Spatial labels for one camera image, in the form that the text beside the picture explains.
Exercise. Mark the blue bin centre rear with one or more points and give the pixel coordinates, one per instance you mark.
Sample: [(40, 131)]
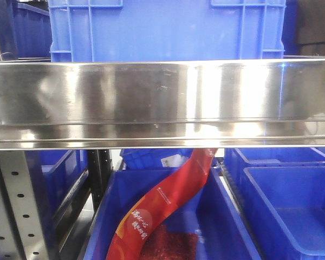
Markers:
[(155, 158)]

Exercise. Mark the blue bin right rear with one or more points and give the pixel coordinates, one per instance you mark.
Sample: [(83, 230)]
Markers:
[(236, 159)]

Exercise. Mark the blue bin left lower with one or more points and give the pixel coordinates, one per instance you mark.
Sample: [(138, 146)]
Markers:
[(61, 169)]

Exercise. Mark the blue bin right front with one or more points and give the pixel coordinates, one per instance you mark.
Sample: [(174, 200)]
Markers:
[(285, 208)]

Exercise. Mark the red snack bag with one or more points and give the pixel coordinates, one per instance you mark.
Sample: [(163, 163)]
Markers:
[(159, 203)]

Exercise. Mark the large blue crate on shelf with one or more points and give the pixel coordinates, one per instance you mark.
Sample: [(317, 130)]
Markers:
[(132, 31)]

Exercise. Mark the dark blue crate upper left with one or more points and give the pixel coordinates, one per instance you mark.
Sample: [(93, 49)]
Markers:
[(32, 30)]

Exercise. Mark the perforated steel upright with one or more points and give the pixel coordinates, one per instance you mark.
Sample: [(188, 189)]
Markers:
[(24, 213)]

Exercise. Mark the stainless steel shelf rail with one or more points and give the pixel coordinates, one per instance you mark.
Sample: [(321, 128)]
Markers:
[(220, 104)]

